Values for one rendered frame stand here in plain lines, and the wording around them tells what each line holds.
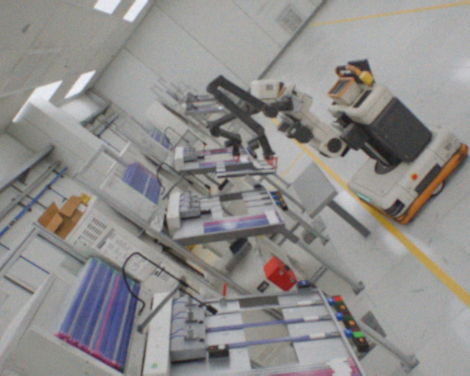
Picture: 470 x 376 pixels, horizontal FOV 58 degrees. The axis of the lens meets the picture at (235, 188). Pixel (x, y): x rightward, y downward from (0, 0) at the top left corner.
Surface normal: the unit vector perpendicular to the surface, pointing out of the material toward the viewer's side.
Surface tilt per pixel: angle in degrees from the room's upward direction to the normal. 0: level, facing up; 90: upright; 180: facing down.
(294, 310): 47
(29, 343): 90
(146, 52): 90
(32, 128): 90
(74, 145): 90
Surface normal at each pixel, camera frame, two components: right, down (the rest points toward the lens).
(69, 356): 0.10, 0.33
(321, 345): -0.05, -0.94
